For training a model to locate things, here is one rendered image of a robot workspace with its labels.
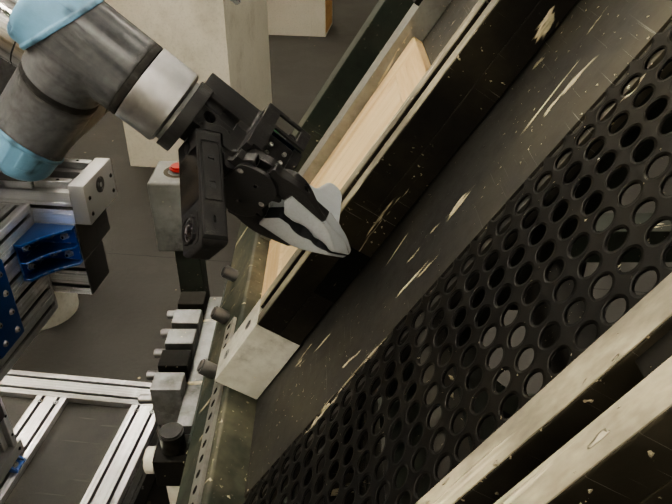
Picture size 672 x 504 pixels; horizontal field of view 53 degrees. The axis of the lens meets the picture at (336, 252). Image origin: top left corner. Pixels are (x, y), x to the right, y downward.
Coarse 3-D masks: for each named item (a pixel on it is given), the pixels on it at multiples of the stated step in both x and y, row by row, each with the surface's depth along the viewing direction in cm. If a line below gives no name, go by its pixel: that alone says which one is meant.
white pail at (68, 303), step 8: (56, 296) 249; (64, 296) 253; (72, 296) 258; (64, 304) 254; (72, 304) 259; (56, 312) 252; (64, 312) 255; (72, 312) 260; (48, 320) 252; (56, 320) 254; (64, 320) 257; (48, 328) 253
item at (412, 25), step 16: (432, 0) 111; (448, 0) 111; (416, 16) 113; (432, 16) 113; (400, 32) 114; (416, 32) 114; (384, 48) 119; (400, 48) 116; (384, 64) 117; (368, 80) 119; (352, 96) 123; (368, 96) 120; (352, 112) 122; (336, 128) 123; (320, 144) 128; (336, 144) 125; (320, 160) 127; (304, 176) 129
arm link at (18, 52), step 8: (0, 0) 69; (8, 0) 70; (16, 0) 70; (0, 8) 69; (8, 8) 69; (0, 16) 69; (8, 16) 69; (0, 24) 70; (0, 32) 70; (0, 40) 70; (8, 40) 70; (0, 48) 71; (8, 48) 71; (16, 48) 70; (0, 56) 73; (8, 56) 72; (16, 56) 71; (16, 64) 72
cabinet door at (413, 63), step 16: (416, 48) 109; (400, 64) 113; (416, 64) 105; (384, 80) 117; (400, 80) 108; (416, 80) 101; (384, 96) 113; (400, 96) 105; (368, 112) 116; (384, 112) 109; (352, 128) 121; (368, 128) 113; (384, 128) 104; (352, 144) 117; (368, 144) 108; (336, 160) 120; (352, 160) 112; (320, 176) 125; (336, 176) 116; (272, 240) 135; (272, 256) 128; (288, 256) 119; (272, 272) 122
